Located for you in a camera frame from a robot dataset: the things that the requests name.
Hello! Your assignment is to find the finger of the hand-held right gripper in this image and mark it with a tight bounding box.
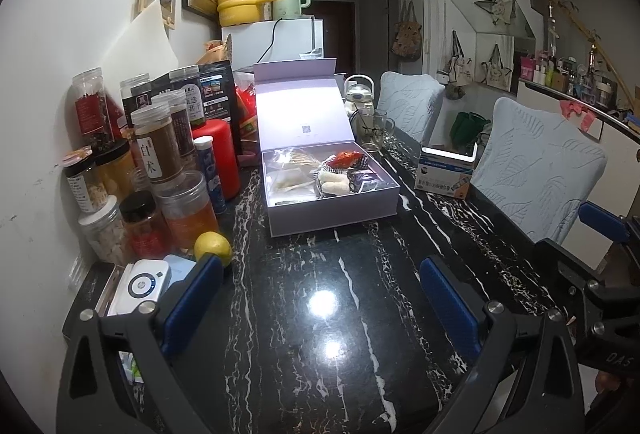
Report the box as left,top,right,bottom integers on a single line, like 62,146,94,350
577,201,640,245
534,238,608,291

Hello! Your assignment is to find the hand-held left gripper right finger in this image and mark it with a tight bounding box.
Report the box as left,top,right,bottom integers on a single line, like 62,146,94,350
419,255,586,434

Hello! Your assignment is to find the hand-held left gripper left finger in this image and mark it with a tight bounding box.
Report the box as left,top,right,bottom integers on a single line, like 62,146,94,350
56,254,224,434

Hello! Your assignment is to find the pale green packet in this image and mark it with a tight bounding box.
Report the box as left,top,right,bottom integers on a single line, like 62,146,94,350
272,169,318,202

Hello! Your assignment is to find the bagged beige cable coil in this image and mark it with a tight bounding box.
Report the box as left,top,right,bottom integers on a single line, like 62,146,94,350
265,148,326,180

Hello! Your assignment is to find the red gold foil packet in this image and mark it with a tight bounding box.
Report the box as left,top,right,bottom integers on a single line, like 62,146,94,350
325,149,368,170

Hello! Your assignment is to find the lavender gift box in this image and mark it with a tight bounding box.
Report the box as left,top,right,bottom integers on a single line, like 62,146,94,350
252,58,401,239

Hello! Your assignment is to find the person's right hand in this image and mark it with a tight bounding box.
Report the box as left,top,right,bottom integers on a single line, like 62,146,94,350
595,366,632,415

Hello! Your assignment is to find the light blue case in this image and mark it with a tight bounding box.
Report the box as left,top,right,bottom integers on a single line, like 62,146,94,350
162,254,198,290

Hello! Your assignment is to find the white power bank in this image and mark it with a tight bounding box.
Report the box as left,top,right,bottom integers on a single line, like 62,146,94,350
107,259,171,315

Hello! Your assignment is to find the yellow lemon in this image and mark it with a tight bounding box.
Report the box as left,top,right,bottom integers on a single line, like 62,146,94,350
194,231,233,267

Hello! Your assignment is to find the chair with light blue cover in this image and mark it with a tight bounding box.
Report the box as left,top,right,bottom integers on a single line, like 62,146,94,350
375,71,446,145
470,97,608,245

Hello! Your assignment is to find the pink paper bow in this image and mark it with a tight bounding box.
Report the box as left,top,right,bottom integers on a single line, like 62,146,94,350
559,99,606,132

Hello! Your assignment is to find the blue tablet tube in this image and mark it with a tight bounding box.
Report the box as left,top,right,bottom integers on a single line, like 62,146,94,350
194,135,226,215

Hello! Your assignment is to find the white blue carton box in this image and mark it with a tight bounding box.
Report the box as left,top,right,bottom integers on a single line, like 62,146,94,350
415,143,478,200

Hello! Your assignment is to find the row of cosmetic bottles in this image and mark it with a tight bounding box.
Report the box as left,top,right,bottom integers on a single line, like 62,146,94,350
517,49,631,108

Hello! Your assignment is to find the cluster of clear food jars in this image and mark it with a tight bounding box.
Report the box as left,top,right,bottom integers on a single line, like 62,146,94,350
62,67,221,265

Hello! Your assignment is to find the red cylinder can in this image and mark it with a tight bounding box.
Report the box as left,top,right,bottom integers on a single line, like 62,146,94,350
192,119,242,201

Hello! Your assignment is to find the dark green bag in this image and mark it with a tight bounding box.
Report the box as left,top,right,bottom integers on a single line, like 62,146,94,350
449,111,493,147

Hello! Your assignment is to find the yellow bamboo pole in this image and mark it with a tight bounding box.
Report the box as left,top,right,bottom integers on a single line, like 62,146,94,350
535,0,636,100

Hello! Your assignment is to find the glass mug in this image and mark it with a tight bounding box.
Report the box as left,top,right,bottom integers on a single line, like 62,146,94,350
357,108,397,152

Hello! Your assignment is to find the black printed pouch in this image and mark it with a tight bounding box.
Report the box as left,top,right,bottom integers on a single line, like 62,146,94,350
152,61,238,125

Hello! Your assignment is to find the beige tote bag on hanger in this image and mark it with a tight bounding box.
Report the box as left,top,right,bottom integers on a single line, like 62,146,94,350
475,0,518,28

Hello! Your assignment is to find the white foam board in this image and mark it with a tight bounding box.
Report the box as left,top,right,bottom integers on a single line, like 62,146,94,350
95,0,180,85

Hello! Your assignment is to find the brown patterned tote bag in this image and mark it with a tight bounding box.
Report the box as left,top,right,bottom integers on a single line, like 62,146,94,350
391,0,423,62

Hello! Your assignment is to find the white fridge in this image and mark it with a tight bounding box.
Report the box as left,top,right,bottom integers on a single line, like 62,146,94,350
221,14,326,70

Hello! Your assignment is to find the dark brown door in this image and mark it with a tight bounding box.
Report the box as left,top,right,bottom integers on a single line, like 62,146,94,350
310,0,357,75

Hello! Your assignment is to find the yellow pot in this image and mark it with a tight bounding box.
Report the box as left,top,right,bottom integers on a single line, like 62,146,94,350
216,0,283,28

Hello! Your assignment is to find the black power cable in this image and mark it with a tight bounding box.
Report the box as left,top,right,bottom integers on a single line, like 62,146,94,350
240,18,281,70

